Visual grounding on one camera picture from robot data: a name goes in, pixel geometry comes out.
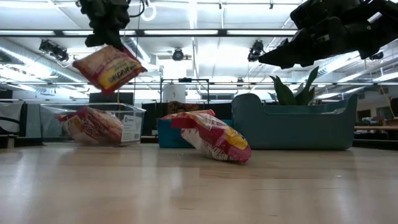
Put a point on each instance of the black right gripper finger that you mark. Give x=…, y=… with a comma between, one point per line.
x=286, y=49
x=292, y=62

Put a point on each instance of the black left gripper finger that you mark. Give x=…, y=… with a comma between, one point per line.
x=113, y=34
x=94, y=40

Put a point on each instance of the red Maruchan ramen pack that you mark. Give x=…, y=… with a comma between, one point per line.
x=109, y=70
x=214, y=137
x=93, y=126

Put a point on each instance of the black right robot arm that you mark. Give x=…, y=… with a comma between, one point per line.
x=385, y=28

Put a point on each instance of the black ceiling spotlight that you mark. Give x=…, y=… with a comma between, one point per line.
x=178, y=54
x=46, y=46
x=61, y=54
x=255, y=49

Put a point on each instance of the green potted plant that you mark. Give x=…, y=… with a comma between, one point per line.
x=284, y=93

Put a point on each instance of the black aluminium rig beam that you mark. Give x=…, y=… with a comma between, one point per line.
x=224, y=32

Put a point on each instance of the large teal bin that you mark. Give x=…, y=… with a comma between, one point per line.
x=295, y=130

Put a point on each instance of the white cylindrical tank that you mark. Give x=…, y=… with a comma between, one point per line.
x=174, y=93

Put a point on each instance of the clear plastic bin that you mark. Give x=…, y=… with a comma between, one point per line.
x=49, y=124

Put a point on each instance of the dark patterned object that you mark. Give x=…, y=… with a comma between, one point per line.
x=183, y=106

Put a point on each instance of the wooden background table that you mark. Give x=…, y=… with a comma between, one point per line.
x=376, y=127

